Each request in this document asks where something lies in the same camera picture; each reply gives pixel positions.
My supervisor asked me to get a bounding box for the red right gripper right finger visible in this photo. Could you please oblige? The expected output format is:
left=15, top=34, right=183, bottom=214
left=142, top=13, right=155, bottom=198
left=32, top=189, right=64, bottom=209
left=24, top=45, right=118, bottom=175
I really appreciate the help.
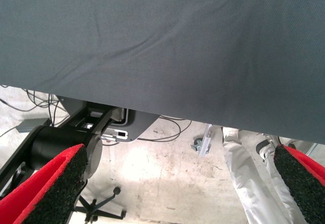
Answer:
left=273, top=144, right=325, bottom=224

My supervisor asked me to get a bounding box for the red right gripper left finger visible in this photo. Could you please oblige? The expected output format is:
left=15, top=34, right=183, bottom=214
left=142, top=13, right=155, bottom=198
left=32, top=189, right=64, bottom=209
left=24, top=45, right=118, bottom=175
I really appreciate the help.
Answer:
left=0, top=143, right=89, bottom=224

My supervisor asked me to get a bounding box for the black swivel chair base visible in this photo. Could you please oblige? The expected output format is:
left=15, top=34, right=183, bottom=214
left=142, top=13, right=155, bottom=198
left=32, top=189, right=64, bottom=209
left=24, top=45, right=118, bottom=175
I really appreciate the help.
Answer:
left=73, top=185, right=127, bottom=224

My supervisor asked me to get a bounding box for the white trouser leg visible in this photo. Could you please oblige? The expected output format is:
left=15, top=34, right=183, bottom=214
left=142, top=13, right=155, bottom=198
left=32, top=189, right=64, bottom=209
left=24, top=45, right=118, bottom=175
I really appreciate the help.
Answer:
left=222, top=126, right=309, bottom=224

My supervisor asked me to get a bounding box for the grey power adapter box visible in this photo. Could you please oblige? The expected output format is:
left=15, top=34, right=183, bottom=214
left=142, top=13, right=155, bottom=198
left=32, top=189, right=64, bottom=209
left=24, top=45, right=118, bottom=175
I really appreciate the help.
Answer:
left=16, top=118, right=50, bottom=133

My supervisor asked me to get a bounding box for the grey caster wheel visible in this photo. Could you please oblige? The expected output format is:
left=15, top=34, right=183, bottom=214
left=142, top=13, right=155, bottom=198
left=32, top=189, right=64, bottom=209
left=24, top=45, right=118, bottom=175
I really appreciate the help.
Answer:
left=190, top=137, right=204, bottom=152

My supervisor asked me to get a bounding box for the grey white machine housing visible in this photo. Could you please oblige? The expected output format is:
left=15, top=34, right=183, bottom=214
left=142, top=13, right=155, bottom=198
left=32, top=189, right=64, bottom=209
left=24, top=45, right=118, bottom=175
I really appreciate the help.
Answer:
left=57, top=95, right=160, bottom=143

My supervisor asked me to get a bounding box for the dark grey table cloth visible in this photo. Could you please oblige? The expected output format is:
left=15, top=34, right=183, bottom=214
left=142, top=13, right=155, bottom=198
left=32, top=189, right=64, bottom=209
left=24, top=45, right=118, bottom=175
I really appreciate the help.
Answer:
left=0, top=0, right=325, bottom=143

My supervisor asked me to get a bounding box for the thin black floor cable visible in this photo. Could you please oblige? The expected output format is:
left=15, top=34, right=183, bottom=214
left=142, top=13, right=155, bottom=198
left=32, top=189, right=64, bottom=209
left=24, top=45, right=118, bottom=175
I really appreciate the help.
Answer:
left=0, top=88, right=70, bottom=136
left=138, top=115, right=193, bottom=142

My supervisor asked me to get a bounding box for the silver aluminium rail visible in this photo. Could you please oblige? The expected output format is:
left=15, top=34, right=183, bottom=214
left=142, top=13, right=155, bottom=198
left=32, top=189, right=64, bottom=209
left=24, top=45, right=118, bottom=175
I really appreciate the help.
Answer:
left=198, top=123, right=213, bottom=157

